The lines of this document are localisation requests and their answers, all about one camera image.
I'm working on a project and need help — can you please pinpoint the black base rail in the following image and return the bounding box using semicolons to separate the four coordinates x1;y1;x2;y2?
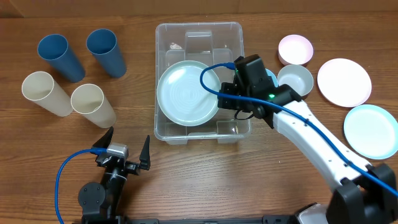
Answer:
79;215;299;224

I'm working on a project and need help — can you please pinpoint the clear plastic storage container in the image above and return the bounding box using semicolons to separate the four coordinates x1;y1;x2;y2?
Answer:
154;22;252;145

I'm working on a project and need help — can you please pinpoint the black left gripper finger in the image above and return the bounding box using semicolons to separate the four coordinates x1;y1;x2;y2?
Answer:
92;126;114;149
139;135;150;170

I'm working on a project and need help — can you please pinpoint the blue cup near container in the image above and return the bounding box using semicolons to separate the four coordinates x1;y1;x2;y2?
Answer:
86;29;127;78

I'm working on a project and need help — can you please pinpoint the pink plate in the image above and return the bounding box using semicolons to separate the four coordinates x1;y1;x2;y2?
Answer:
317;58;372;108

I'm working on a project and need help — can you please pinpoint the pink bowl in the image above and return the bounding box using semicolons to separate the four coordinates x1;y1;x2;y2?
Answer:
278;34;314;65

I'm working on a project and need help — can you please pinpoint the cream cup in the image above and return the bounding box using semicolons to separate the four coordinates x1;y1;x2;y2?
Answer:
70;83;116;128
21;71;73;117

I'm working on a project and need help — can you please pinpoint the light blue plate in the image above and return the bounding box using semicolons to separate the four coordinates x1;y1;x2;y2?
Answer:
343;105;397;160

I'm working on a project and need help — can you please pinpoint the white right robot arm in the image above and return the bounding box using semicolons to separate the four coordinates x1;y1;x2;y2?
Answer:
216;77;397;223

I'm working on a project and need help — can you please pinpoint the grey-green plate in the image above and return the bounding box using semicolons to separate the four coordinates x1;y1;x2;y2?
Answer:
156;60;221;126

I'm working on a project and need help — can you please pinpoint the grey bowl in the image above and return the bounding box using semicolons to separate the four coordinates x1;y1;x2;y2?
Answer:
277;65;314;96

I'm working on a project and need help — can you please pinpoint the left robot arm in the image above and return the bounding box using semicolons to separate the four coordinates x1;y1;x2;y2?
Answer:
78;127;150;224

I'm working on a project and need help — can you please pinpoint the blue cup far left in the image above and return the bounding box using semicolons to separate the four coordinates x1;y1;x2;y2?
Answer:
37;34;85;83

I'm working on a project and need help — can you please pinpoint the light blue bowl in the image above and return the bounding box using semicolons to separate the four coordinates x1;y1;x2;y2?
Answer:
266;69;279;87

